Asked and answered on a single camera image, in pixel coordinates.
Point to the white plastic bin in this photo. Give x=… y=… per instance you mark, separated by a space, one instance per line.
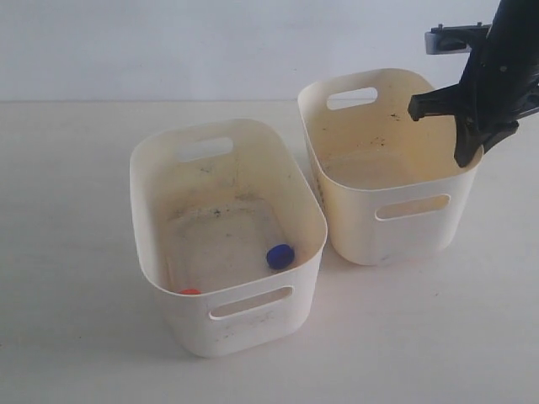
x=194 y=196
x=390 y=188

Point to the clear bottle blue cap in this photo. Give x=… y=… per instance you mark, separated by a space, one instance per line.
x=278 y=252

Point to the clear bottle orange cap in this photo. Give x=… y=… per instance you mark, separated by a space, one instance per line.
x=190 y=291

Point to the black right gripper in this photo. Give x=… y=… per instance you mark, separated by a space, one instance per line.
x=498 y=84

